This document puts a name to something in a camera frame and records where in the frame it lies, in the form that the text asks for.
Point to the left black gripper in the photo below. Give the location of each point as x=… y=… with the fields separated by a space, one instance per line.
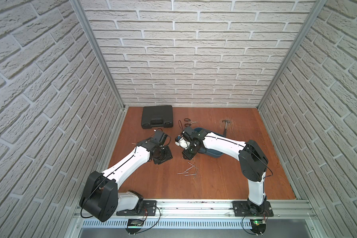
x=162 y=154

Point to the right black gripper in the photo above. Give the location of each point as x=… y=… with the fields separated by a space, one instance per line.
x=188 y=155

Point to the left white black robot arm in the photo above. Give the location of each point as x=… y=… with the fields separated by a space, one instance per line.
x=101 y=197

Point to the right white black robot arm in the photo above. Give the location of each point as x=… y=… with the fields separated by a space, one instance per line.
x=253 y=162

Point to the teal plastic storage box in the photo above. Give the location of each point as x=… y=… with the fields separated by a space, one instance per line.
x=210 y=152

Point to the black plastic tool case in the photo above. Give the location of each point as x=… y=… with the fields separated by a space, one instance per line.
x=157 y=117

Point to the left controller board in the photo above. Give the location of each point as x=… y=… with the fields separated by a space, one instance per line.
x=135 y=223

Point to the right controller board green light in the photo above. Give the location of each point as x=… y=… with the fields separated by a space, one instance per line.
x=258 y=224

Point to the black handled scissors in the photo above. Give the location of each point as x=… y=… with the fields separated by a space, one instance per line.
x=189 y=122

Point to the hammer with black handle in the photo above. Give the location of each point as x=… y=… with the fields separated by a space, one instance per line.
x=227 y=123

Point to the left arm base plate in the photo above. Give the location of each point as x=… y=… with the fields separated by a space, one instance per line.
x=143 y=208

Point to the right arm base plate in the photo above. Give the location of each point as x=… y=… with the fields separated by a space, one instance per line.
x=247 y=208

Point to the aluminium front rail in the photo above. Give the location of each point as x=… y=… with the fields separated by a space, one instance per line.
x=227 y=209

